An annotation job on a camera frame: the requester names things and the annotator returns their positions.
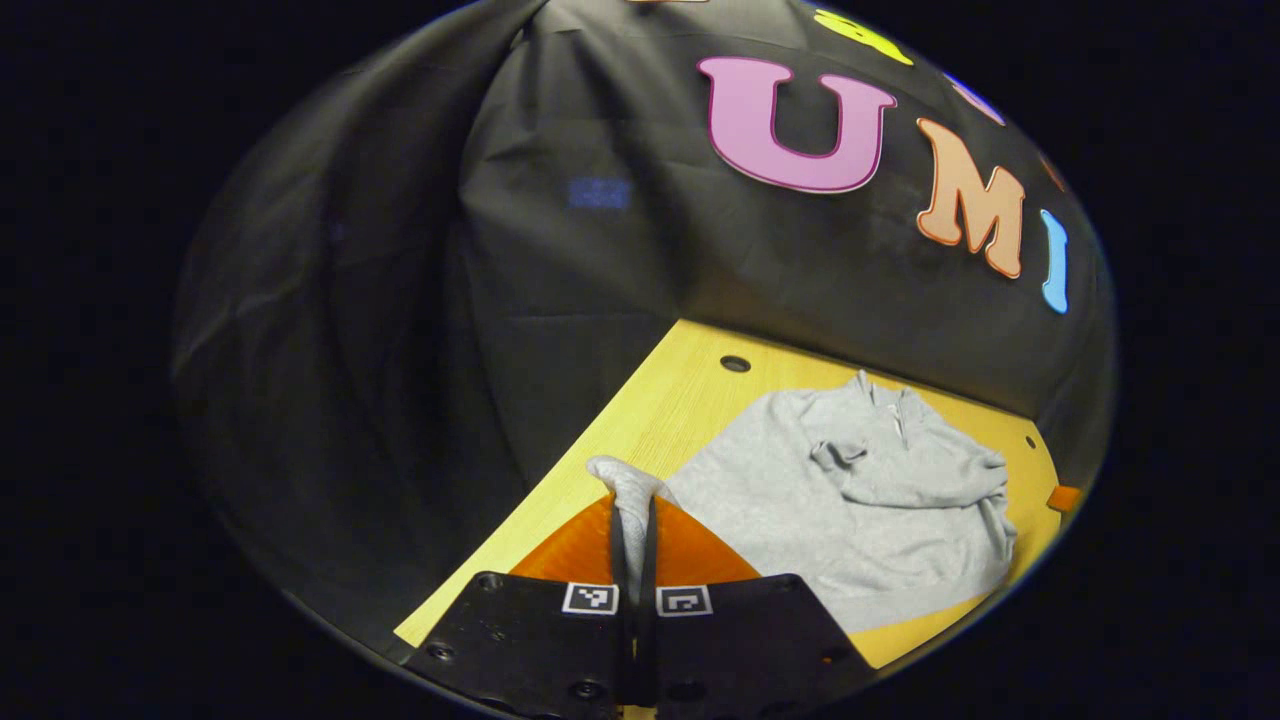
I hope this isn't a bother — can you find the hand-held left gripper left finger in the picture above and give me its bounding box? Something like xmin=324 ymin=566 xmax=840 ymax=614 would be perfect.
xmin=405 ymin=492 xmax=638 ymax=716

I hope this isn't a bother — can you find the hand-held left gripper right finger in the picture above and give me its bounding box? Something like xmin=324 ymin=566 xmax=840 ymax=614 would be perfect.
xmin=638 ymin=495 xmax=876 ymax=716

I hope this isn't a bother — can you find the grey zip-neck sweatshirt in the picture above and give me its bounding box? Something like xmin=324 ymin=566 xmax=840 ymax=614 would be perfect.
xmin=586 ymin=370 xmax=1019 ymax=633

